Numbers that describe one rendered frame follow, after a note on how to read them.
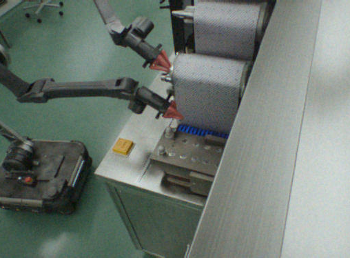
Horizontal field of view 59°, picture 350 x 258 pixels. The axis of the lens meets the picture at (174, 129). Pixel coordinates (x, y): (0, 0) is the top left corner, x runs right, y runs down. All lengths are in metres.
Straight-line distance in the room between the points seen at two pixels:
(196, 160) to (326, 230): 0.65
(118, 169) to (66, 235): 1.08
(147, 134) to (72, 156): 1.04
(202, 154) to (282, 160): 0.80
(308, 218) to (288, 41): 0.30
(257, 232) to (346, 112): 0.50
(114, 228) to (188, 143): 1.18
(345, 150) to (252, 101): 0.31
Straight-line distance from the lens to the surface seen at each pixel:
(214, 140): 1.17
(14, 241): 2.48
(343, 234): 0.59
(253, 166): 0.36
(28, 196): 2.30
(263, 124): 0.40
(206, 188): 1.15
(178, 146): 1.18
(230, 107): 1.11
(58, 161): 2.35
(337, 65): 0.90
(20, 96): 1.43
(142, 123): 1.47
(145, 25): 1.21
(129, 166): 1.32
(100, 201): 2.36
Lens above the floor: 1.94
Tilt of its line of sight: 47 degrees down
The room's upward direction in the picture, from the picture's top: 8 degrees counter-clockwise
